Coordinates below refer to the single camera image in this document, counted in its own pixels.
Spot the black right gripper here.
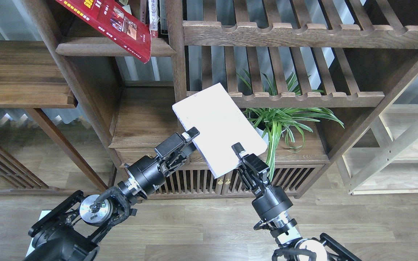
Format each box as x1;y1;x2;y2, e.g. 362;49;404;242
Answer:
231;142;292;221

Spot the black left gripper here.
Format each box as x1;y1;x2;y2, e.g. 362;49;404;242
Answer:
123;127;200;198

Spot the white thick book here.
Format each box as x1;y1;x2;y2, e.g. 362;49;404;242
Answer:
172;83;268;178

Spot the red cover book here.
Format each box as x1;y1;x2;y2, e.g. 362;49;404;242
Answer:
57;0;151;64

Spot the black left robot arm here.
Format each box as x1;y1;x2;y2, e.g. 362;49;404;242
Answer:
25;127;199;261

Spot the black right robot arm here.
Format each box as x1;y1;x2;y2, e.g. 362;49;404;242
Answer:
232;143;358;261

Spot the light wooden shelf unit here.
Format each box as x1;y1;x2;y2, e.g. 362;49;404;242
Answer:
336;99;418;195

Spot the white plant pot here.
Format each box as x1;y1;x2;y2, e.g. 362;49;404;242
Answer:
255;127;269;145

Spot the green spider plant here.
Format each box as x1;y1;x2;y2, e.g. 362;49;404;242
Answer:
236;68;344;182

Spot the dark wooden bookshelf cabinet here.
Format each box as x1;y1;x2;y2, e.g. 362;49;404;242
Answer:
22;0;418;197

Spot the white red upright book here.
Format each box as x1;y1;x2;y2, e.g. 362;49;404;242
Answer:
148;0;160;38

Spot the dark green upright book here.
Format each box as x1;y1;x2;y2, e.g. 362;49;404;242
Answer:
159;0;169;35

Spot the dark wooden side table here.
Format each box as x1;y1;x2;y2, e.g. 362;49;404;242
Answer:
0;40;116;195

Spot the white flat bar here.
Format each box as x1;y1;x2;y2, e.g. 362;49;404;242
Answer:
26;210;52;256

